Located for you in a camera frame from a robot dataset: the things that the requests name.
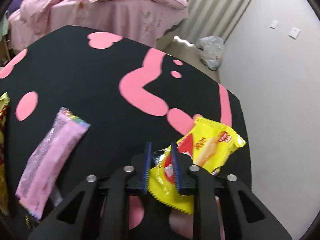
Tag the green checked cloth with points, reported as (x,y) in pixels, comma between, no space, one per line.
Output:
(4,27)

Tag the wall socket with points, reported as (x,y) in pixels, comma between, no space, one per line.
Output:
(274,24)

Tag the pink purple bar wrapper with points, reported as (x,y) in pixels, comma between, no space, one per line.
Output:
(46,162)

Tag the yellow noodle snack bag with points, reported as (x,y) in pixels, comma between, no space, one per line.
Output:
(5,101)

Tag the beige pleated curtain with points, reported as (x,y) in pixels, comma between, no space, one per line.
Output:
(207,18)

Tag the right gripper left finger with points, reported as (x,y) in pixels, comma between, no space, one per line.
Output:
(98,208)

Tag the black pink patterned tablecloth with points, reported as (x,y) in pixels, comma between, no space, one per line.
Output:
(66,72)

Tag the wall switch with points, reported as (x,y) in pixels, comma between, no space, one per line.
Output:
(294,33)

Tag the white plastic bag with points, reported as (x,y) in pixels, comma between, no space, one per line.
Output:
(211,50)

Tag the pink cylinder container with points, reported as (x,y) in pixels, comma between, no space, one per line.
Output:
(182,223)

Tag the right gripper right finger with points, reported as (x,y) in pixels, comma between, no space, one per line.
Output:
(223,202)

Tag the pink floral bed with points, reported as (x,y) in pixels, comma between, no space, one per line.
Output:
(144,21)

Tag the yellow red snack packet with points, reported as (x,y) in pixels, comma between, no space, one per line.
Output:
(209,144)

